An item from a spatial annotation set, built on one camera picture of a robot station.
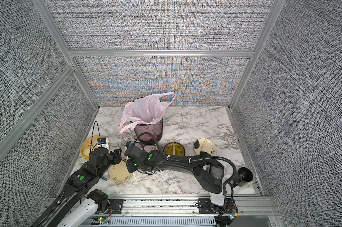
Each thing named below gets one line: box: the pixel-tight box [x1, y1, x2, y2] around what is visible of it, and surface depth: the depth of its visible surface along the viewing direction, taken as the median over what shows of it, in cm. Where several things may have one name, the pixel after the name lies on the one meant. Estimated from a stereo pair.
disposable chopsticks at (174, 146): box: [172, 138, 176, 156], surface depth 97 cm
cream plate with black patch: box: [193, 138, 217, 157], surface depth 97 cm
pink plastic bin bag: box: [119, 92, 176, 134], surface depth 87 cm
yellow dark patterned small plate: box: [162, 141, 186, 156], surface depth 97 cm
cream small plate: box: [109, 158, 133, 183], surface depth 83 cm
